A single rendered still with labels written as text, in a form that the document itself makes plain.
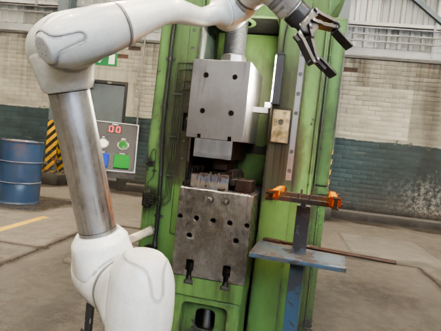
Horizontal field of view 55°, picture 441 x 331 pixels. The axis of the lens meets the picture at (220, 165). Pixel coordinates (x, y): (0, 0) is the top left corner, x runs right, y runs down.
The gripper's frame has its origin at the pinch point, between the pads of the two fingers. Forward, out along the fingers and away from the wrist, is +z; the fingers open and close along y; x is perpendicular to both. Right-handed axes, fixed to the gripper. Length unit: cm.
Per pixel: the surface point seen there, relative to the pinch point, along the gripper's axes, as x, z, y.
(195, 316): -127, 58, 61
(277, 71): -77, 7, -52
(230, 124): -91, 6, -18
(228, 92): -88, -5, -29
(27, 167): -550, -86, -45
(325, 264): -51, 62, 28
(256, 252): -70, 42, 35
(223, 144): -95, 10, -9
